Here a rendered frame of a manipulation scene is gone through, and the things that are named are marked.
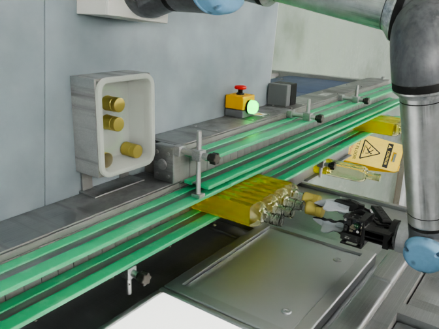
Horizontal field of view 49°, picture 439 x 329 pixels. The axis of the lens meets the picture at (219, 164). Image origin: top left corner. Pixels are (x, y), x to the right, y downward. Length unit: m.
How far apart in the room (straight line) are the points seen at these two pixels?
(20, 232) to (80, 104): 0.30
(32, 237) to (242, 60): 0.94
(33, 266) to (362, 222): 0.70
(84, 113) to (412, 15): 0.68
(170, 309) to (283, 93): 0.97
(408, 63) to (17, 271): 0.73
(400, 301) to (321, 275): 0.19
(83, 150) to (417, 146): 0.69
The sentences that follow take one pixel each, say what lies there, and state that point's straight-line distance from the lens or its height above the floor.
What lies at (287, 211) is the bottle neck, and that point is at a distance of 1.22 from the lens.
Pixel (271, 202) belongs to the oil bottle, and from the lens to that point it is 1.23.
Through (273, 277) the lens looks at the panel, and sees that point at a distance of 1.19.
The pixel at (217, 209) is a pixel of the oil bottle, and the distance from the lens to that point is 1.24.
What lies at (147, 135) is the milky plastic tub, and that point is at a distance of 1.19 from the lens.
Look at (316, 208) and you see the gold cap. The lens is 1.24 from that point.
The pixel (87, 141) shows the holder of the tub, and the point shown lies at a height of 0.80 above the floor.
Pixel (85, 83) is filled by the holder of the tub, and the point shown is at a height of 0.80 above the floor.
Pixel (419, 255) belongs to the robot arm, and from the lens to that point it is 0.96.
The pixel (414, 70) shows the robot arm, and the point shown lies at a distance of 0.82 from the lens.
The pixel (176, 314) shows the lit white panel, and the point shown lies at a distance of 1.04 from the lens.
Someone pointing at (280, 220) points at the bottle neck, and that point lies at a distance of 1.19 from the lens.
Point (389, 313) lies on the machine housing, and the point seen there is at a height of 1.42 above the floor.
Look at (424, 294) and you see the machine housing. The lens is 1.32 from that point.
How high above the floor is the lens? 1.62
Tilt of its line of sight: 33 degrees down
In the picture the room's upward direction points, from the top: 104 degrees clockwise
